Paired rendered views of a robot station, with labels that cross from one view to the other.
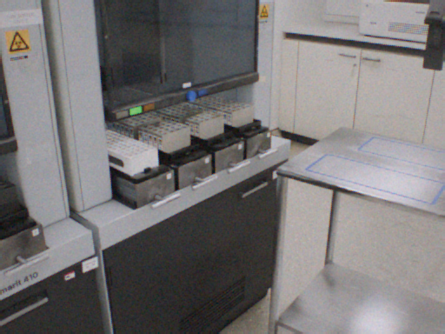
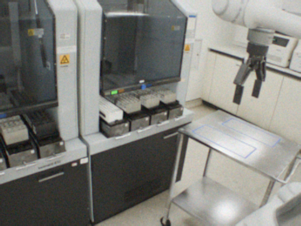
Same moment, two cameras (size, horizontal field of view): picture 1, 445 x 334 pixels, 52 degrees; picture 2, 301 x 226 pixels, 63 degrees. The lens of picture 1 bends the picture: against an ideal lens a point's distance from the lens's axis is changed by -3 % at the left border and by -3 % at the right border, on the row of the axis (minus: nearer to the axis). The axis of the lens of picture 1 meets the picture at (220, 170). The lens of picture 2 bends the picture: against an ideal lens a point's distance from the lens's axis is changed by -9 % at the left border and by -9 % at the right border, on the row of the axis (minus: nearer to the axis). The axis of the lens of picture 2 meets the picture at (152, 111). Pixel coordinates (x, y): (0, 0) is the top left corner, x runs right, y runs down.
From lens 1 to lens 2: 0.27 m
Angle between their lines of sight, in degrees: 5
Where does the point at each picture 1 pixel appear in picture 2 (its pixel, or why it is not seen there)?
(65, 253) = (73, 154)
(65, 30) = (86, 54)
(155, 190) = (118, 130)
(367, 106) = (247, 94)
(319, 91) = (223, 82)
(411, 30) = (273, 59)
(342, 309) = (204, 199)
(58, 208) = (73, 133)
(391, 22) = not seen: hidden behind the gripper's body
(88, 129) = (90, 99)
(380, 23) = not seen: hidden behind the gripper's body
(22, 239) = (55, 145)
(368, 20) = not seen: hidden behind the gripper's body
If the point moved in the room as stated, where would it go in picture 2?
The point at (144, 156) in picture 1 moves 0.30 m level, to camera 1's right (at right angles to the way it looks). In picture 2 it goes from (116, 114) to (169, 122)
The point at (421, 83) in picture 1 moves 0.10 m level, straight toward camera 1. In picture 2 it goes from (275, 86) to (274, 88)
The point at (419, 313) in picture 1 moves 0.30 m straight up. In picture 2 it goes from (241, 206) to (253, 172)
